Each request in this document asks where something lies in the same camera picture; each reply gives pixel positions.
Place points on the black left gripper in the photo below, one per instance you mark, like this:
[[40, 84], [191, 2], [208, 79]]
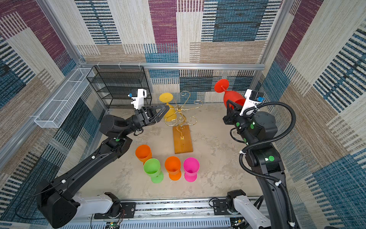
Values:
[[142, 117]]

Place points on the orange wine glass back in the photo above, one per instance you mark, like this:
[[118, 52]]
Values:
[[173, 167]]

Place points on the black mesh shelf rack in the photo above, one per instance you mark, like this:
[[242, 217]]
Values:
[[114, 84]]

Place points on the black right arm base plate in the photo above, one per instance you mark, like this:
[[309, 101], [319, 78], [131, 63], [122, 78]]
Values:
[[220, 206]]

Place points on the yellow wine glass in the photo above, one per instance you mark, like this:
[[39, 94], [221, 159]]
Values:
[[171, 114]]

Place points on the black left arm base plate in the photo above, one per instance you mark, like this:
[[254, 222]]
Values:
[[120, 210]]

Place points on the white mesh wall basket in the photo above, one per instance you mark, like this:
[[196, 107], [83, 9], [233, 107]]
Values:
[[56, 111]]

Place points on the pink wine glass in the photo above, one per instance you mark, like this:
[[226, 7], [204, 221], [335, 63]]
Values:
[[191, 168]]

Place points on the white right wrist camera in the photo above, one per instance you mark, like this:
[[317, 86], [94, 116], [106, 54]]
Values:
[[253, 98]]

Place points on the red wine glass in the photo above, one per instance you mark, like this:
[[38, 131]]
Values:
[[222, 87]]

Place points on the green wine glass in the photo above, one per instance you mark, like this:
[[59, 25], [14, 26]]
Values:
[[152, 168]]

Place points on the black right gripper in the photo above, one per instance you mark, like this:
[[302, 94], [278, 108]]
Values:
[[232, 114]]

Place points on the gold wire wine glass rack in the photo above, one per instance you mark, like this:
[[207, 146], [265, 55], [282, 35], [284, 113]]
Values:
[[181, 125]]

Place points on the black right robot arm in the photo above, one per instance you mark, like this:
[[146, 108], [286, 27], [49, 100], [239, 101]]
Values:
[[260, 158]]

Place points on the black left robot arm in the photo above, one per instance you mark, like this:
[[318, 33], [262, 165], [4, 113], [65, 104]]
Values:
[[56, 199]]

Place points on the orange wine glass front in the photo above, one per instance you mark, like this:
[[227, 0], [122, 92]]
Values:
[[143, 153]]

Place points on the aluminium front rail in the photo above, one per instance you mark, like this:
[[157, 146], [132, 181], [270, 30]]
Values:
[[189, 213]]

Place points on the orange wine glass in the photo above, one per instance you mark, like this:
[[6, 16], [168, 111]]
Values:
[[173, 167], [143, 153]]

